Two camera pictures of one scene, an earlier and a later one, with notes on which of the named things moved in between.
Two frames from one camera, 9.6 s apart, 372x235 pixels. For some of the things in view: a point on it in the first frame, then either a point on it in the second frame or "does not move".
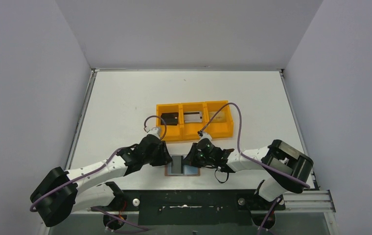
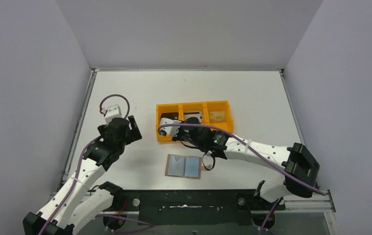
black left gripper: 165,155 → 131,130
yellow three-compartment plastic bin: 184,121 does not move
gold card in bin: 220,117 does not move
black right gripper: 191,159 → 178,136
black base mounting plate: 195,207 does not move
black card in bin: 170,118 does not move
